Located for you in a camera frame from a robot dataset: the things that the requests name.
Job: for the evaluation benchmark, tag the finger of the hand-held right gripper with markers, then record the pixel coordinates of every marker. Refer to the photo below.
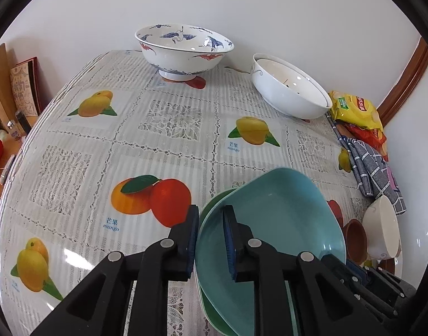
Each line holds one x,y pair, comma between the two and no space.
396,285
357,283

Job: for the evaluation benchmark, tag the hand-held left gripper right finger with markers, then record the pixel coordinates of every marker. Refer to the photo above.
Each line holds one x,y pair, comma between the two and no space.
229,241

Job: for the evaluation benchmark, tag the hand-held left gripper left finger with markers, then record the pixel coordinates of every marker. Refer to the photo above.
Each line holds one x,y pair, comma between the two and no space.
192,241

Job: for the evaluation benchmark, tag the small brown bowl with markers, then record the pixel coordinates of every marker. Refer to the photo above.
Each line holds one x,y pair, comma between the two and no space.
355,241

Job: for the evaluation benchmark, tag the white bowl with grey swirls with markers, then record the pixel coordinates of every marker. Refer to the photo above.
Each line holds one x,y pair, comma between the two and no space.
383,227

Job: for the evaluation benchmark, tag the teal square plate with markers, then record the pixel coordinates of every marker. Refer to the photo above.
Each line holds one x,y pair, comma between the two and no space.
284,210

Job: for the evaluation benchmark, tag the green square plate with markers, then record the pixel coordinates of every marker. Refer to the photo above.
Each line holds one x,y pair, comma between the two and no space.
214,316

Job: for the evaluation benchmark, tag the grey checked cloth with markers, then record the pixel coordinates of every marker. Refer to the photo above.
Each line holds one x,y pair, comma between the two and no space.
373,171

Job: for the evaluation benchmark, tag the red snack bag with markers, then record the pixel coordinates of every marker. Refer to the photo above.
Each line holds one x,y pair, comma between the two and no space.
375,138

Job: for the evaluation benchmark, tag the large white bowl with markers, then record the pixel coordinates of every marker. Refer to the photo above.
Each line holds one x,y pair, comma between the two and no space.
291,104

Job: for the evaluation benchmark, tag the yellow snack bag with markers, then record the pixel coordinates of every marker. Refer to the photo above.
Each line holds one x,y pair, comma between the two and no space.
357,110

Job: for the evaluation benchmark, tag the white bowl with red print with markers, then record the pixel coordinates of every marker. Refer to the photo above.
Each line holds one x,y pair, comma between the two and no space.
291,77

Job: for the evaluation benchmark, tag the blue crane pattern bowl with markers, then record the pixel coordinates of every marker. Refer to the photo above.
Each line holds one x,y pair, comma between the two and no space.
178,57

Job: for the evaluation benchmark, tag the white tube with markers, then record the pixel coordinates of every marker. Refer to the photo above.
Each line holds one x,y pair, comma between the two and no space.
6,169

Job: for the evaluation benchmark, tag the patterned book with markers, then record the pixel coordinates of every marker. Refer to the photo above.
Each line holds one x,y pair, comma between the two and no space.
24,91

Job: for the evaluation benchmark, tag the light wooden chair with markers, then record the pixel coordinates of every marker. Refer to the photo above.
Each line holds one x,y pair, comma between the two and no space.
0,73

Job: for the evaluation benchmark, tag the brown wooden door frame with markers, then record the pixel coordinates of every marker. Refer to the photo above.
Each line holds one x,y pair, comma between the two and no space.
406,80

